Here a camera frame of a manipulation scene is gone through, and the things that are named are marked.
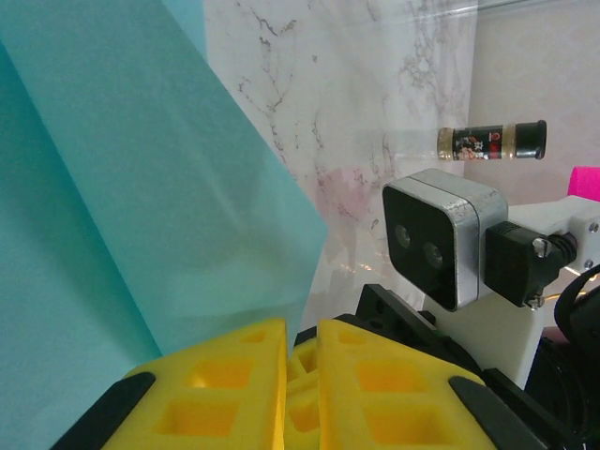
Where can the pink plastic wine glass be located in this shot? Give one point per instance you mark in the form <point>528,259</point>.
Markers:
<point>586,183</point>

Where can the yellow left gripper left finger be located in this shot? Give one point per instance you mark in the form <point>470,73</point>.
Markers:
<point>211,403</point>

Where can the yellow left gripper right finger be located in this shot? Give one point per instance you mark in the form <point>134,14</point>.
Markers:
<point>398,403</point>

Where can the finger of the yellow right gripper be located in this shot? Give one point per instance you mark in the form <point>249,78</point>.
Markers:
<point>304,389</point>

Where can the teal square paper sheet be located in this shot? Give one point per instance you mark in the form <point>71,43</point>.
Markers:
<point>117,187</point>

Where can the small dark spice bottle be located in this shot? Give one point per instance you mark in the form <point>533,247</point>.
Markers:
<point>492,140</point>

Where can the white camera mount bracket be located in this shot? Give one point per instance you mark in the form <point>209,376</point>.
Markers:
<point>497,337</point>

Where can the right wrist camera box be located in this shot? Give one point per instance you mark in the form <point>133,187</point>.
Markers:
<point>436,234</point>

